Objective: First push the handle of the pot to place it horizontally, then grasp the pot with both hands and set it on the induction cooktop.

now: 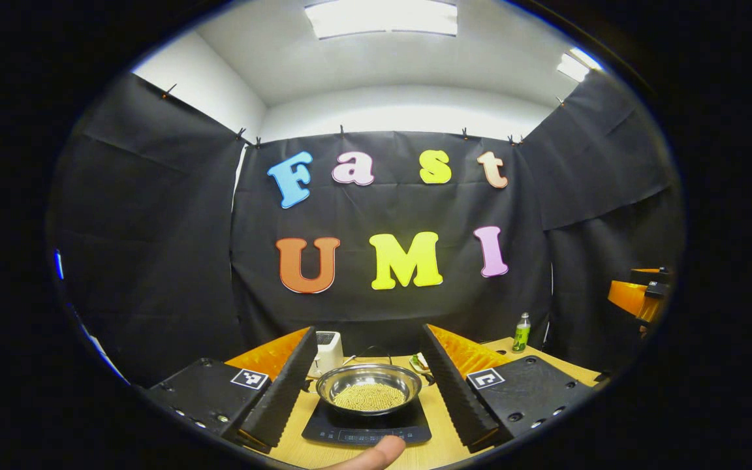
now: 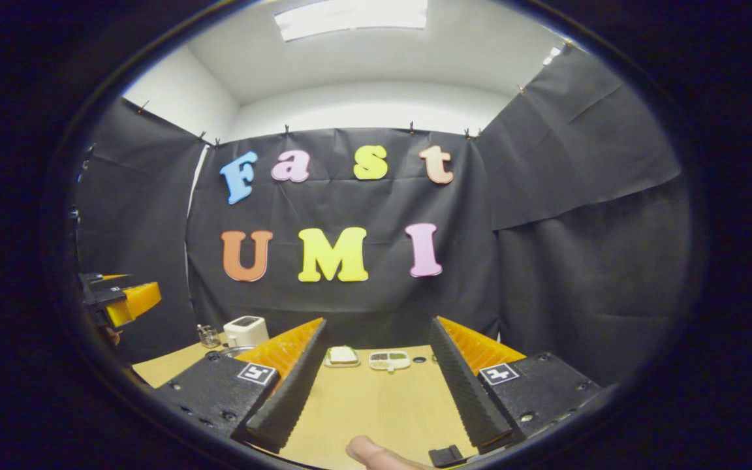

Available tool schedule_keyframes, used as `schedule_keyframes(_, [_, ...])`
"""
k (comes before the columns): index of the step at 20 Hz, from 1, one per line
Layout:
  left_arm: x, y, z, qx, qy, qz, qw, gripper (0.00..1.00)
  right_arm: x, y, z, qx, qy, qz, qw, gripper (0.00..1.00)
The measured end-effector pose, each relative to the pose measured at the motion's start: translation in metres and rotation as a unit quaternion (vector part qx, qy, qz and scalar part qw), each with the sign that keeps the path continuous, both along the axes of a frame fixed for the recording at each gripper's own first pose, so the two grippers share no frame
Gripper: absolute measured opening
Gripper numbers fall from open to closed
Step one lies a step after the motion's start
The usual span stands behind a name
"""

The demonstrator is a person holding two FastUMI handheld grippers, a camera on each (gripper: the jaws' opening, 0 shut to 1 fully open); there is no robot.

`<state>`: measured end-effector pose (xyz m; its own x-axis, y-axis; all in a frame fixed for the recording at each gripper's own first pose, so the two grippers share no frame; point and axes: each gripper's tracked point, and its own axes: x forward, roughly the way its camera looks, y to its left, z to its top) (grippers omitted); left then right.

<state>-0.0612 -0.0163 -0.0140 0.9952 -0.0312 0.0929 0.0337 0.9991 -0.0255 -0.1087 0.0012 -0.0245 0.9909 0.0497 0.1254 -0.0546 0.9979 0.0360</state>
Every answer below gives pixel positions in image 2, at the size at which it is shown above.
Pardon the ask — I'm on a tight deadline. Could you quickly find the white toaster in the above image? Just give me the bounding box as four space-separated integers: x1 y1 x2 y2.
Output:
223 315 270 349

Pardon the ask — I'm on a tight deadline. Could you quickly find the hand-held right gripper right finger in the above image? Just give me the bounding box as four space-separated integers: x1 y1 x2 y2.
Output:
430 317 603 456

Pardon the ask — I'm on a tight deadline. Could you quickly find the white divided tray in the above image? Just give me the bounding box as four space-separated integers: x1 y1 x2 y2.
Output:
368 351 412 372

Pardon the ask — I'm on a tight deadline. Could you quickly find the black backdrop cloth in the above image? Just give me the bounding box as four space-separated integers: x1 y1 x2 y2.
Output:
72 46 693 386

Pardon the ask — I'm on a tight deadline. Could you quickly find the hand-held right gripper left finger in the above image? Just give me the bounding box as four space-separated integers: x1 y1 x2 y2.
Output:
154 317 328 454

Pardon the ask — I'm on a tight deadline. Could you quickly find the white plate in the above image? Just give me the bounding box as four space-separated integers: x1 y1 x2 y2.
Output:
324 346 362 368

